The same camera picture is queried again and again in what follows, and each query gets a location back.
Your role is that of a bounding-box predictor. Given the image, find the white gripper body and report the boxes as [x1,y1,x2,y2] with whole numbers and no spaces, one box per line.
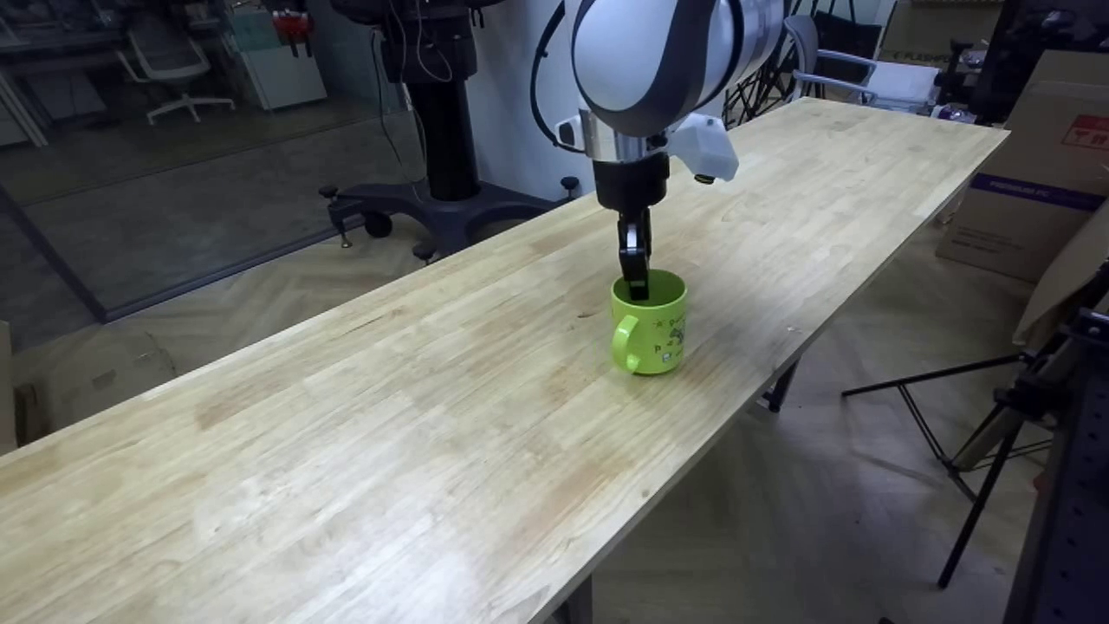
[590,153,671,220]

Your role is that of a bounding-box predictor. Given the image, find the green plastic mug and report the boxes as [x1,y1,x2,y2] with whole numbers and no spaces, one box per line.
[605,269,694,383]

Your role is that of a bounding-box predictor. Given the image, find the black stand legs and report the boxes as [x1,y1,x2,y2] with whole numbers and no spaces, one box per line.
[726,37,804,133]

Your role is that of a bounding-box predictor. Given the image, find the black table leg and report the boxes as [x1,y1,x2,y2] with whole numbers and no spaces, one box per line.
[760,358,804,415]

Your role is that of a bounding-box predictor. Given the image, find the white chair with armrests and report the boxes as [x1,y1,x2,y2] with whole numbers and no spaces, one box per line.
[788,10,946,117]

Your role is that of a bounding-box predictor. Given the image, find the small red object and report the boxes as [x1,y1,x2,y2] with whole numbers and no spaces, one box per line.
[270,4,315,56]

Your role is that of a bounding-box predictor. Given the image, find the white cabinet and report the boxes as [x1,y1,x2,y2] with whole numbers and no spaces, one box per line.
[222,0,328,116]

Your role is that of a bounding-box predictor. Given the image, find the closed cardboard box with label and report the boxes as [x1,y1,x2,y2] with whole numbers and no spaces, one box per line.
[932,47,1109,289]

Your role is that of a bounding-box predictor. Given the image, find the black tripod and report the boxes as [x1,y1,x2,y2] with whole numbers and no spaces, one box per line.
[838,263,1109,593]

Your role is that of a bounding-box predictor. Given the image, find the black equipment stack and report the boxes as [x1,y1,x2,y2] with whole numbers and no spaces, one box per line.
[966,0,1109,126]

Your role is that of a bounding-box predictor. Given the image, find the leaning cardboard sheet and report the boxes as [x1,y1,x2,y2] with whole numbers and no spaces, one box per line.
[1011,203,1109,358]

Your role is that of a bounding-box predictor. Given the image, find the white office chair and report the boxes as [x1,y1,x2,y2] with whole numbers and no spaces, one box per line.
[113,26,239,129]

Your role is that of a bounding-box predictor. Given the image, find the grey desk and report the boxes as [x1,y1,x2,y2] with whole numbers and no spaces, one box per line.
[0,0,132,153]

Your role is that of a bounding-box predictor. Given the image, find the black camera cable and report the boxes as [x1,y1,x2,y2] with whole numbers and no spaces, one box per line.
[527,0,582,153]

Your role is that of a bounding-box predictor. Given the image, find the black robot pedestal with wheels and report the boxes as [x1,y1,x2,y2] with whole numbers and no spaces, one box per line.
[318,76,586,263]

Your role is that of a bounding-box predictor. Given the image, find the black metal frame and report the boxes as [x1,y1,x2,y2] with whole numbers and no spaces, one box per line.
[1003,307,1109,624]

